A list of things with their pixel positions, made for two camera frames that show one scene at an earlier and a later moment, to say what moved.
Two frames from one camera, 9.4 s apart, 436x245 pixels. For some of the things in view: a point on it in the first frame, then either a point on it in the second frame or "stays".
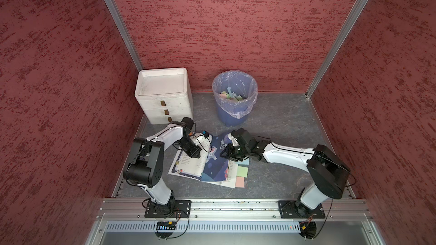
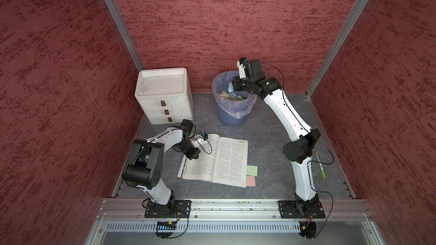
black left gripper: [191, 153] stays
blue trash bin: [235, 92] stays
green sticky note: [242, 171] → [252, 170]
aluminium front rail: [351, 209] stays
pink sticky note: [239, 182] → [251, 181]
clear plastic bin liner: [241, 82] stays
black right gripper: [229, 150] → [237, 84]
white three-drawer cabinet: [165, 94] stays
